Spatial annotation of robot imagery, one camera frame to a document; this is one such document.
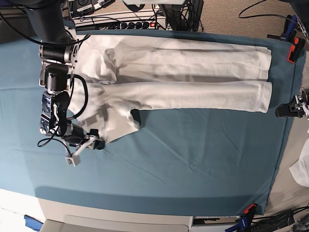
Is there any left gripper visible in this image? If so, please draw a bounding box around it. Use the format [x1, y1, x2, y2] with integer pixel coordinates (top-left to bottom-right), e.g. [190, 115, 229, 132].
[275, 89, 309, 119]

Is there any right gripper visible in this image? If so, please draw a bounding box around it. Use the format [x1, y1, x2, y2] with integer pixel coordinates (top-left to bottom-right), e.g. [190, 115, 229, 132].
[83, 129, 105, 150]

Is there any white T-shirt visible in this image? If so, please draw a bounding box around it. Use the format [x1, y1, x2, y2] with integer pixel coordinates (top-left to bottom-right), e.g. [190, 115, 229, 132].
[69, 35, 272, 143]

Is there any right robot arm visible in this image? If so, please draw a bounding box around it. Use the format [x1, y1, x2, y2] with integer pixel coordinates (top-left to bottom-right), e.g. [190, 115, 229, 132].
[9, 0, 105, 150]

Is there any orange black clamp top right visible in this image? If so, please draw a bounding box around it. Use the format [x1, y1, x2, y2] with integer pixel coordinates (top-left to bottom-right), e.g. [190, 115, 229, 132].
[287, 37, 306, 63]

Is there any white cloth right edge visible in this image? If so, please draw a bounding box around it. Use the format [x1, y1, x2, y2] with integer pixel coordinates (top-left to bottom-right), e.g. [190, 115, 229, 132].
[289, 139, 309, 188]

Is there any blue black clamp top right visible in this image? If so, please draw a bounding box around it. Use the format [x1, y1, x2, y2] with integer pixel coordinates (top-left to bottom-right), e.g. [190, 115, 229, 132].
[267, 15, 298, 43]

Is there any teal table cloth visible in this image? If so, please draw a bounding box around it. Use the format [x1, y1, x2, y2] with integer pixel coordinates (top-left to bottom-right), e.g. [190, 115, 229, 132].
[0, 30, 306, 216]

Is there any grey plastic bin bottom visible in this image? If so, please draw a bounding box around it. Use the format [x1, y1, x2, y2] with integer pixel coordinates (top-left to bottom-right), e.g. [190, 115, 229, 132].
[40, 215, 189, 232]

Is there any blue cloth bottom left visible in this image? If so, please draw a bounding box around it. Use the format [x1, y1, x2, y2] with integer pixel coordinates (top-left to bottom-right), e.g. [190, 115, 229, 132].
[24, 215, 43, 232]

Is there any orange blue clamp bottom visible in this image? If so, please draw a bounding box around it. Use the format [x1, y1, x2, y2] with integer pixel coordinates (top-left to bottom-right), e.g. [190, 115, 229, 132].
[225, 203, 258, 232]

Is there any grey foot pedal box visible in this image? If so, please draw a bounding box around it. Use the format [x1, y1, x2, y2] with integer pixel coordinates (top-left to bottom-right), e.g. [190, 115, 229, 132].
[76, 0, 93, 12]

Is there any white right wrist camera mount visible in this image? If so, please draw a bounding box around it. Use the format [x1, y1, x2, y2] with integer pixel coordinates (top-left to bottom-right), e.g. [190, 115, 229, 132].
[65, 144, 86, 167]

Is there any black power strip red switch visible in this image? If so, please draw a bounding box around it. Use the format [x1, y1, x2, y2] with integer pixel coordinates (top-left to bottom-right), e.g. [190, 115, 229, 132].
[115, 21, 166, 30]

